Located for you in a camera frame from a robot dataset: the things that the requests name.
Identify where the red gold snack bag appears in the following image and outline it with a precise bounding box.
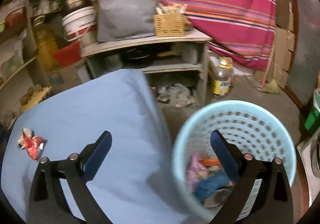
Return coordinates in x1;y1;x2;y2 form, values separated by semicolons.
17;128;44;161

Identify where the blue plastic bag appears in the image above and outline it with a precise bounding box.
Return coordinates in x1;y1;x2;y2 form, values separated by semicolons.
193;171;230;203

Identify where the pink snack wrapper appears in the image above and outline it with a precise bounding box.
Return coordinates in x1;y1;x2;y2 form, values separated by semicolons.
186;152;208;191

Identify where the light blue waste basket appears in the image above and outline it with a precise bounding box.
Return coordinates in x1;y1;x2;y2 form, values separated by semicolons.
172;100;297;222

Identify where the yellow egg tray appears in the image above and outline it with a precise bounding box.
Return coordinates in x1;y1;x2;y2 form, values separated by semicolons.
19;84;53;115

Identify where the small oil bottle on floor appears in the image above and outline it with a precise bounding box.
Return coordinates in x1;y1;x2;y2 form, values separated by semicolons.
212;57;233;96

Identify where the red plastic basket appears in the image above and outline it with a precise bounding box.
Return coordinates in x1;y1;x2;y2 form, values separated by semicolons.
53;41;81;67

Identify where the yellow oil bottle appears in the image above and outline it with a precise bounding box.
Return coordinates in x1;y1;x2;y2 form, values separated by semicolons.
33;15;59;73

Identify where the low wooden cabinet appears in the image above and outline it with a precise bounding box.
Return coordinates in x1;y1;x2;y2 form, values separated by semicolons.
81;29;212;106

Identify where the white red plastic bucket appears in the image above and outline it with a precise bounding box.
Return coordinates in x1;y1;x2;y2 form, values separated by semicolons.
62;6;97;42

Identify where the grey fabric cover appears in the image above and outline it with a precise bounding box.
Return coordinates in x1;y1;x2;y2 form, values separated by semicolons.
97;0;158;42

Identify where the yellow utensil basket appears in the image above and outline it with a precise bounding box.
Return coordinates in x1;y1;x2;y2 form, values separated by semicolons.
153;3;185;37

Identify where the wooden wall shelf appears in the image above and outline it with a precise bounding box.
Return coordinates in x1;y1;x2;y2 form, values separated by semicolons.
1;0;48;97

